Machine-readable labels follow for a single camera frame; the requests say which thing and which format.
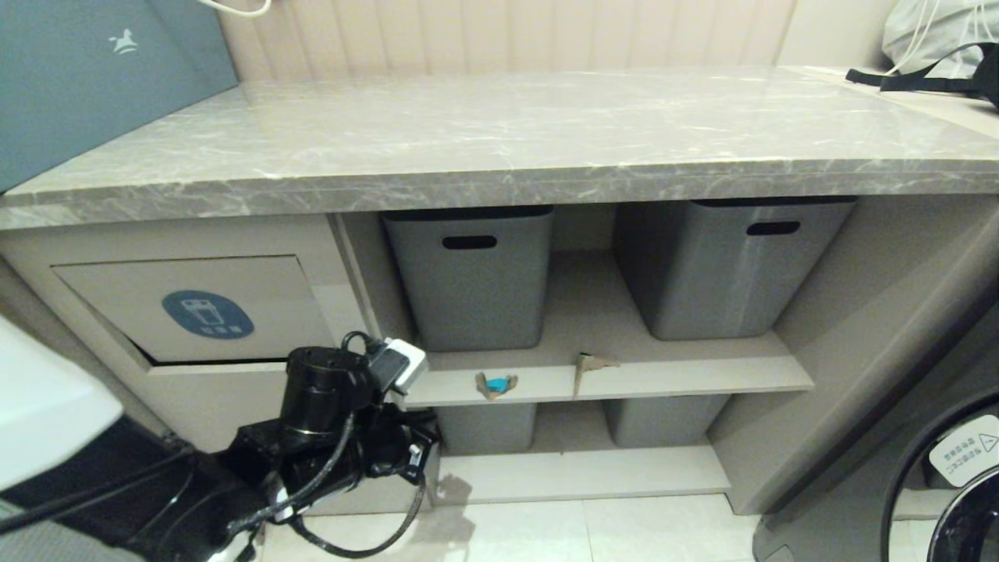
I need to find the grey plastic storage bin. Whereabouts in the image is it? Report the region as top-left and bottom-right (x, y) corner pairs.
(603, 394), (733, 449)
(433, 402), (539, 456)
(617, 197), (859, 341)
(381, 205), (556, 352)

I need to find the white warning label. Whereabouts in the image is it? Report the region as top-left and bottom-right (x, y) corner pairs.
(929, 415), (999, 489)

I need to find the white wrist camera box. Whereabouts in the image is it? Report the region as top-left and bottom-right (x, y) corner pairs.
(365, 337), (428, 395)

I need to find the beige trash flap door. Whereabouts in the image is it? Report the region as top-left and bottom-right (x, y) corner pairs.
(51, 254), (344, 368)

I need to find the brown torn cardboard scrap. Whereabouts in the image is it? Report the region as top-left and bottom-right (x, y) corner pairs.
(574, 353), (621, 399)

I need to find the beige shelf board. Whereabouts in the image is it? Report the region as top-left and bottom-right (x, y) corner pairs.
(402, 250), (815, 408)
(436, 402), (732, 504)

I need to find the white cable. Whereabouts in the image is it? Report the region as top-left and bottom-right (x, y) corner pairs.
(199, 0), (272, 18)

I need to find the beige middle shelf board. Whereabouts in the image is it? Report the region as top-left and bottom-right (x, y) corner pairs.
(402, 250), (815, 408)

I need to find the grey fabric bag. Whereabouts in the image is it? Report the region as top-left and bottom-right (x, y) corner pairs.
(882, 0), (999, 79)

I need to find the grey washing machine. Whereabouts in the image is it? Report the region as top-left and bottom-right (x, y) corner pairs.
(753, 301), (999, 562)

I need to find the blue-faced torn cardboard scrap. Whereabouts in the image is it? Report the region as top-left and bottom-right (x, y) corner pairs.
(475, 372), (519, 400)

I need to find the blue round bin sticker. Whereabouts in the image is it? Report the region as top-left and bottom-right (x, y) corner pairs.
(162, 290), (256, 340)

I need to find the beige cabinet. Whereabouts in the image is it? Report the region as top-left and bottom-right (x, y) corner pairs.
(0, 194), (999, 516)

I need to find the washing machine glass door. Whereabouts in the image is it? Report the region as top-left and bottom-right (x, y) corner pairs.
(880, 389), (999, 562)

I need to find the teal box with horse logo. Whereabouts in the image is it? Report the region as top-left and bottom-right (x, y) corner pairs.
(0, 0), (240, 194)

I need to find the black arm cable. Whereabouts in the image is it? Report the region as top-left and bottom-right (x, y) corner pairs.
(226, 332), (430, 559)

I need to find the beige bottom shelf board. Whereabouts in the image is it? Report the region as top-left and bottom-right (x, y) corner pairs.
(436, 402), (732, 504)

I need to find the grey ribbed panel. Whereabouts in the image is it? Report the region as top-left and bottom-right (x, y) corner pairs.
(0, 515), (130, 562)

